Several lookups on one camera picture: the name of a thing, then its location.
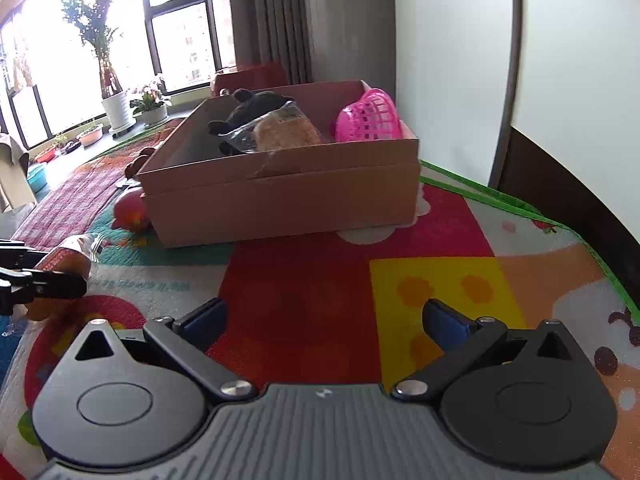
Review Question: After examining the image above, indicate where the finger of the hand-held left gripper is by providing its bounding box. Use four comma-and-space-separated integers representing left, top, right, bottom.
0, 240, 51, 275
0, 269, 89, 317

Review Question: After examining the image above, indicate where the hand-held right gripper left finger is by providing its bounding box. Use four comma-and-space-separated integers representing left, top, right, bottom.
75, 297, 257, 406

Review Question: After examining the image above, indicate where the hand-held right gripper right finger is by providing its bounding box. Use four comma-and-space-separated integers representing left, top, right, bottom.
391, 298, 577, 402

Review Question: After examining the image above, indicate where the bread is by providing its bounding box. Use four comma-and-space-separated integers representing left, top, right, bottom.
22, 232, 105, 322
220, 109, 324, 154

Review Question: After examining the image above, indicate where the brown cardboard box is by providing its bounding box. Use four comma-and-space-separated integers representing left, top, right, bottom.
136, 79, 421, 249

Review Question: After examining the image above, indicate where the teal bowl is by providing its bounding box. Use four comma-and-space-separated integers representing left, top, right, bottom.
24, 165, 49, 194

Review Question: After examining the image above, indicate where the beige cloth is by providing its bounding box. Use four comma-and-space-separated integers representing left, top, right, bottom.
0, 132, 30, 212

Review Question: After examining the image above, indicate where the red toy fruit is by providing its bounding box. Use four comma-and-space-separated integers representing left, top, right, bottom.
112, 187, 152, 232

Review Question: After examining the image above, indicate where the colourful printed play mat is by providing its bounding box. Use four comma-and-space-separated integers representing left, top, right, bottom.
0, 116, 640, 480

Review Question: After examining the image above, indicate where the small pink pot plant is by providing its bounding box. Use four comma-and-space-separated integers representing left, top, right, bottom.
77, 123, 105, 148

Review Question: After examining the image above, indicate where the brown plush toy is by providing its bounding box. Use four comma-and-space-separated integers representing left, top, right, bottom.
122, 147, 157, 181

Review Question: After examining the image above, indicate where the tall plant in white pot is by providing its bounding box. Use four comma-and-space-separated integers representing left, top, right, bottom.
60, 0, 137, 132

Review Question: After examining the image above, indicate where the small flowering potted plant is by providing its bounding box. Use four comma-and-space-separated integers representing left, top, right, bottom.
129, 76, 174, 127

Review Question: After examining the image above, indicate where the pink plastic basket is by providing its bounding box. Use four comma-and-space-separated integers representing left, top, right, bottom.
334, 88, 404, 144

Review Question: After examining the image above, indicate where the black plush toy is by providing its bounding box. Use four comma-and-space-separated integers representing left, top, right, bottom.
207, 88, 296, 157

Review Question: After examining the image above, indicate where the red chair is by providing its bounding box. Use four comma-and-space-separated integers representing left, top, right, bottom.
211, 62, 289, 97

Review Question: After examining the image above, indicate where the white cabinet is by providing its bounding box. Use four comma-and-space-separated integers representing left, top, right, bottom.
487, 0, 640, 261

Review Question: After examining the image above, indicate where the black framed window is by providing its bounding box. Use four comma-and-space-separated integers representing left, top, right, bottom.
0, 0, 237, 153

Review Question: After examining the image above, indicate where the grey curtain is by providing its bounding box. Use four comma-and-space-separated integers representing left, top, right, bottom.
226, 0, 315, 85

